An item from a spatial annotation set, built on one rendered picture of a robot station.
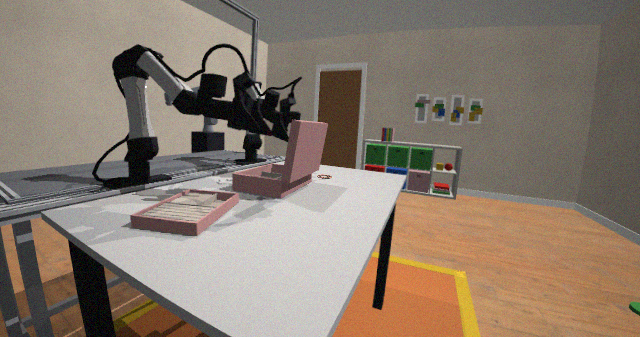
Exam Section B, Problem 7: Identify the pink jewelry box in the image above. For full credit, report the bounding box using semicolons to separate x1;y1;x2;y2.
232;120;328;198

